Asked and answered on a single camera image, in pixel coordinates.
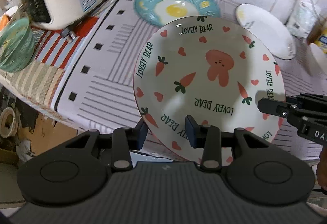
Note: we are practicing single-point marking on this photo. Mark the small white plate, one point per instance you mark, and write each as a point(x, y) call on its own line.
point(270, 30)

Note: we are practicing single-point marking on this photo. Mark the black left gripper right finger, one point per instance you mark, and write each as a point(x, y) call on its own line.
point(211, 140)

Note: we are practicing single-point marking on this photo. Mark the white plastic bag package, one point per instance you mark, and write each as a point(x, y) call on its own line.
point(302, 19)

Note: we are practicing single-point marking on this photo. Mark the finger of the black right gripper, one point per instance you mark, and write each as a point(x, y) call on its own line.
point(275, 108)

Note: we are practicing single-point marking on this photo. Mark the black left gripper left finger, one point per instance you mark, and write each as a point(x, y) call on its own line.
point(119, 144)

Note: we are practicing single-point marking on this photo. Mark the white cup below counter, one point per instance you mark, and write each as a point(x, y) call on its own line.
point(9, 123)

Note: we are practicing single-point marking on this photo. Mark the green patterned bowl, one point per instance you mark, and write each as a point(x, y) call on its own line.
point(17, 46)

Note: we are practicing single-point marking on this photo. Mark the red striped cloth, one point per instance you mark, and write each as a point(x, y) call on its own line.
point(37, 83)

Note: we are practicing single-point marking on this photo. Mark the teal fried egg plate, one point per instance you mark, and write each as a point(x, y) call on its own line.
point(162, 12)

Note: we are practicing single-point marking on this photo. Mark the yellow label oil bottle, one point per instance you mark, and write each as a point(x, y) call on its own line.
point(318, 35)

